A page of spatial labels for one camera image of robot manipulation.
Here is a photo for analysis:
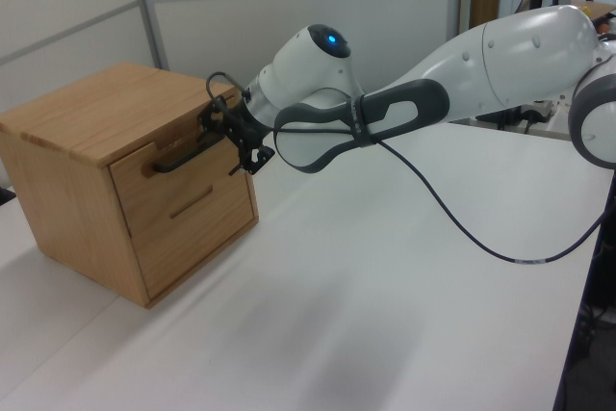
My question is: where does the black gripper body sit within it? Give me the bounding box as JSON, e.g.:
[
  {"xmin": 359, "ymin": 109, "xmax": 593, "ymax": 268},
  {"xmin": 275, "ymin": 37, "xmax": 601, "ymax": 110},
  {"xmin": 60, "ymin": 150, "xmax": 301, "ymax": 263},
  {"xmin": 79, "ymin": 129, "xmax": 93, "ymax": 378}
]
[{"xmin": 223, "ymin": 101, "xmax": 269, "ymax": 148}]

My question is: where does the black metal drawer handle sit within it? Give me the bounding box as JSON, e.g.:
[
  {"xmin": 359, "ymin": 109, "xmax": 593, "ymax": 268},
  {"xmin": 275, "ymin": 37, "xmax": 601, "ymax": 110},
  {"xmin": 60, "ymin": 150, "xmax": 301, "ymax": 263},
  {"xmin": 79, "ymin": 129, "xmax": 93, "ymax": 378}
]
[{"xmin": 152, "ymin": 129, "xmax": 227, "ymax": 175}]

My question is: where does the wooden drawer with black handle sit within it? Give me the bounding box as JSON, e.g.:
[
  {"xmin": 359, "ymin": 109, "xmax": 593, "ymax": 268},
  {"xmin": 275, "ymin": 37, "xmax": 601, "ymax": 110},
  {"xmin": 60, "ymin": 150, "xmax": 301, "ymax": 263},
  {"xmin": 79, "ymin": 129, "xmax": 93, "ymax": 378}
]
[{"xmin": 109, "ymin": 92, "xmax": 249, "ymax": 237}]

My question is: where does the wooden drawer with groove pull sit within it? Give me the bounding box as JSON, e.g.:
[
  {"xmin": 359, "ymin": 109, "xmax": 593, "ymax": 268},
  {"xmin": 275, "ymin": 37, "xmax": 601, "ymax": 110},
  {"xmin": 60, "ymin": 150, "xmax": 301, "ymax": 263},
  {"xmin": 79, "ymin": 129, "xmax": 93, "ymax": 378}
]
[{"xmin": 128, "ymin": 158, "xmax": 260, "ymax": 302}]

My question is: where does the wooden two-drawer cabinet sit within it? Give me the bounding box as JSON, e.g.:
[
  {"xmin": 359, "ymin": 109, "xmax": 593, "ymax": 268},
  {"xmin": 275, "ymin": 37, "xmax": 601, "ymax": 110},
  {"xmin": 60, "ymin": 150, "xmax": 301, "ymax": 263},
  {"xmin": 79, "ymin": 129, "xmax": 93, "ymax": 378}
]
[{"xmin": 0, "ymin": 62, "xmax": 260, "ymax": 310}]

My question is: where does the black power box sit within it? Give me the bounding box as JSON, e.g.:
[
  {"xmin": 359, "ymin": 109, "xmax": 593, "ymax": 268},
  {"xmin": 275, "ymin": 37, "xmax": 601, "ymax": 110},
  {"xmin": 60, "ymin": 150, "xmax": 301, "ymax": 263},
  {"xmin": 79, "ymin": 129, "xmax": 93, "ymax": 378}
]
[{"xmin": 475, "ymin": 105, "xmax": 526, "ymax": 131}]

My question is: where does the white emergency stop button box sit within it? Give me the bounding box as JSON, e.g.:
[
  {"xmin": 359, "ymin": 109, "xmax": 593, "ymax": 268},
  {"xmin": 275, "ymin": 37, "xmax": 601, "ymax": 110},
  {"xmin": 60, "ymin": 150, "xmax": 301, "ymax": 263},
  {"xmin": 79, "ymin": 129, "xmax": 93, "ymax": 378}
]
[{"xmin": 522, "ymin": 101, "xmax": 555, "ymax": 126}]

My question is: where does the grey desk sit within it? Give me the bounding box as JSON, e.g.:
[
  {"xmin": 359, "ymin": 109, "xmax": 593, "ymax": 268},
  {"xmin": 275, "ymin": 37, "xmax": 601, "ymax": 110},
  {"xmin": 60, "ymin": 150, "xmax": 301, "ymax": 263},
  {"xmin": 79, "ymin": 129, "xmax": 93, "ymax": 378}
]
[{"xmin": 447, "ymin": 101, "xmax": 578, "ymax": 142}]

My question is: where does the thin black cable, silver plug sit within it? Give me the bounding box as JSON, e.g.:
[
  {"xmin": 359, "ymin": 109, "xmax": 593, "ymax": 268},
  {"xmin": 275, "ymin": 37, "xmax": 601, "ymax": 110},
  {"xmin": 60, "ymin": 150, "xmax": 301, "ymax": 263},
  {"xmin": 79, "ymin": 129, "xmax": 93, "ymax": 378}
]
[{"xmin": 205, "ymin": 70, "xmax": 242, "ymax": 107}]

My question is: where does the black velcro strap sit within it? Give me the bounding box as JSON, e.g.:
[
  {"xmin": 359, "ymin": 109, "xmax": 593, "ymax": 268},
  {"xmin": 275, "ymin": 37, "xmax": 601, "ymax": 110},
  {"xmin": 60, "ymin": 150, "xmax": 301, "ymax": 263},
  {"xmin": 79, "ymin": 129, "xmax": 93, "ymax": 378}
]
[{"xmin": 346, "ymin": 97, "xmax": 379, "ymax": 150}]

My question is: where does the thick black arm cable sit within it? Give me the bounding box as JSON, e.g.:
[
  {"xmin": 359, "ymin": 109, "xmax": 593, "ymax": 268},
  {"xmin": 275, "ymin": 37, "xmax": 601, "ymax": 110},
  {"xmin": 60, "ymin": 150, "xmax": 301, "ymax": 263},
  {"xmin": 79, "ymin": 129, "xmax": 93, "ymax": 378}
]
[{"xmin": 259, "ymin": 124, "xmax": 605, "ymax": 267}]

